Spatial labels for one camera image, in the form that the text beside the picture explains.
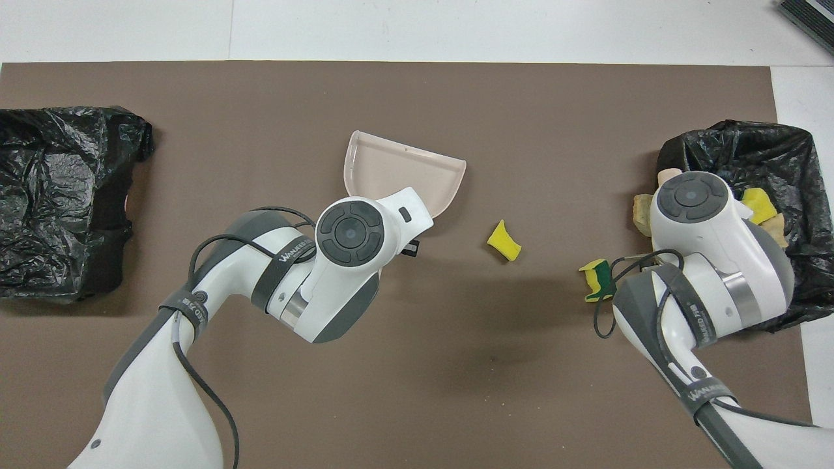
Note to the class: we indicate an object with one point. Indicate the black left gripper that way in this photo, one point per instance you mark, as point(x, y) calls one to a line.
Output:
point(410, 247)

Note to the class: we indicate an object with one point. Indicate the beige plastic dustpan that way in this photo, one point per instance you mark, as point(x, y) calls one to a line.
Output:
point(397, 172)

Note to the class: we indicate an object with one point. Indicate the beige hand brush black bristles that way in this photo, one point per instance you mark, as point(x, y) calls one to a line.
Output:
point(668, 177)

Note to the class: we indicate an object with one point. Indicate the large yellow sponge piece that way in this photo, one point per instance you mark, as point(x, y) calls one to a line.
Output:
point(759, 203)

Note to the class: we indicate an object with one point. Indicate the pale angular sponge chunk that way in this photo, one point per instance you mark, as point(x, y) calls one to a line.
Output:
point(778, 231)

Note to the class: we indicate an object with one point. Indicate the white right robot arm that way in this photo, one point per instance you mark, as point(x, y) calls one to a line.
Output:
point(694, 198)

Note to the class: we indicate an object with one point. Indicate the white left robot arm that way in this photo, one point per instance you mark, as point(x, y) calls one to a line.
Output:
point(348, 234)

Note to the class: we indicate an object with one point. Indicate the black bag lined bin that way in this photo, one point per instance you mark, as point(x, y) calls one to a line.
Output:
point(782, 150)
point(58, 182)

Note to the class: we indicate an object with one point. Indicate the small yellow sponge piece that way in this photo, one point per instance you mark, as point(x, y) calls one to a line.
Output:
point(503, 241)

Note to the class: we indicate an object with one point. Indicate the brown table mat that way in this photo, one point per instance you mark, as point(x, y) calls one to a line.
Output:
point(456, 391)

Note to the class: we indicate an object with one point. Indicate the yellow green sponge piece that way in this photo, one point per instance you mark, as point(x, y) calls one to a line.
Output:
point(594, 277)

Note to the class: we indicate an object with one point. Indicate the pale tan sponge chunk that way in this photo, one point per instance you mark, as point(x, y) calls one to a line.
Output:
point(642, 212)

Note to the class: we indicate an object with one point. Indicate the dark ribbed device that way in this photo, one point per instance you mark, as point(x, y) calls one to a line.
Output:
point(811, 16)

